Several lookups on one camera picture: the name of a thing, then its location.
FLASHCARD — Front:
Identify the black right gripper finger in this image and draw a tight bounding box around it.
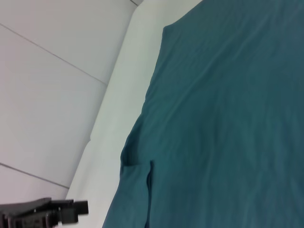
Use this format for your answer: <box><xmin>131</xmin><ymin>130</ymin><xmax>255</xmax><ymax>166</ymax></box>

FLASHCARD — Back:
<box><xmin>14</xmin><ymin>209</ymin><xmax>79</xmax><ymax>228</ymax></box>
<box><xmin>0</xmin><ymin>197</ymin><xmax>89</xmax><ymax>219</ymax></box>

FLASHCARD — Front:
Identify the teal blue t-shirt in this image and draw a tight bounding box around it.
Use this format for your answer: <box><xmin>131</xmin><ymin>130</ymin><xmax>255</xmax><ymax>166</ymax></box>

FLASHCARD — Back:
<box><xmin>102</xmin><ymin>0</ymin><xmax>304</xmax><ymax>228</ymax></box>

